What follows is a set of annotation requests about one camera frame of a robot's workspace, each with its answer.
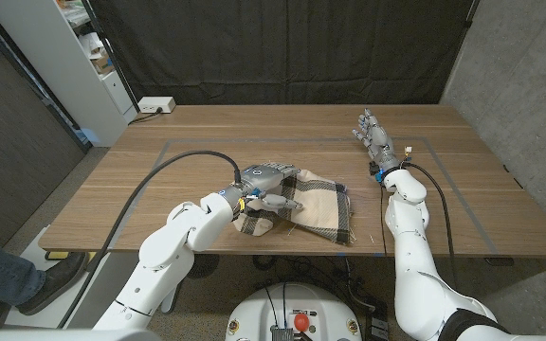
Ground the grey table leg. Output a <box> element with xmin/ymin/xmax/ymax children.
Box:
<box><xmin>160</xmin><ymin>281</ymin><xmax>183</xmax><ymax>314</ymax></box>

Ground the black round grille disc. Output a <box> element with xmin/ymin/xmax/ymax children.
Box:
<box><xmin>191</xmin><ymin>254</ymin><xmax>220</xmax><ymax>279</ymax></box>

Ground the white shelf cabinet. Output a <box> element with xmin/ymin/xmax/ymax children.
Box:
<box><xmin>0</xmin><ymin>0</ymin><xmax>139</xmax><ymax>148</ymax></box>

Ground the cardboard box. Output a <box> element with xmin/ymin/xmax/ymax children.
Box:
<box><xmin>90</xmin><ymin>51</ymin><xmax>116</xmax><ymax>76</ymax></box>

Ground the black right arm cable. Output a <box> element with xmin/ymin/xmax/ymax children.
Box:
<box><xmin>401</xmin><ymin>160</ymin><xmax>459</xmax><ymax>285</ymax></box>

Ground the person's black shoe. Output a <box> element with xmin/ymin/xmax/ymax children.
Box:
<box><xmin>15</xmin><ymin>251</ymin><xmax>89</xmax><ymax>317</ymax></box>

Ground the grey five-finger right hand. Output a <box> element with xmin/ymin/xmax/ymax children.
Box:
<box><xmin>352</xmin><ymin>107</ymin><xmax>402</xmax><ymax>174</ymax></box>

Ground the cream plaid scarf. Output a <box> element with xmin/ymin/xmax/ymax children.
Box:
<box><xmin>232</xmin><ymin>169</ymin><xmax>354</xmax><ymax>246</ymax></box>

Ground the black floor power strip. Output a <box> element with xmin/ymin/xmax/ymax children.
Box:
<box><xmin>365</xmin><ymin>302</ymin><xmax>391</xmax><ymax>341</ymax></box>

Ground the grey five-finger left hand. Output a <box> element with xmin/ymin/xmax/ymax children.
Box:
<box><xmin>232</xmin><ymin>162</ymin><xmax>304</xmax><ymax>213</ymax></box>

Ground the white robot torso base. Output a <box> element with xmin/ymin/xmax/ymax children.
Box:
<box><xmin>224</xmin><ymin>282</ymin><xmax>363</xmax><ymax>341</ymax></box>

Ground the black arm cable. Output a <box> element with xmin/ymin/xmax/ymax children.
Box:
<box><xmin>57</xmin><ymin>150</ymin><xmax>244</xmax><ymax>329</ymax></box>
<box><xmin>401</xmin><ymin>160</ymin><xmax>459</xmax><ymax>285</ymax></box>

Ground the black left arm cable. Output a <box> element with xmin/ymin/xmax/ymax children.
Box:
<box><xmin>57</xmin><ymin>150</ymin><xmax>244</xmax><ymax>329</ymax></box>

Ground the black backdrop curtain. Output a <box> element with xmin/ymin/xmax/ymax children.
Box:
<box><xmin>87</xmin><ymin>0</ymin><xmax>481</xmax><ymax>106</ymax></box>

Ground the white power strip box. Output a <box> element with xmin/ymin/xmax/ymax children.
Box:
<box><xmin>137</xmin><ymin>96</ymin><xmax>177</xmax><ymax>115</ymax></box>

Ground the black backdrop stand pole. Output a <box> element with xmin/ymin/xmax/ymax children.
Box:
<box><xmin>79</xmin><ymin>0</ymin><xmax>141</xmax><ymax>114</ymax></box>

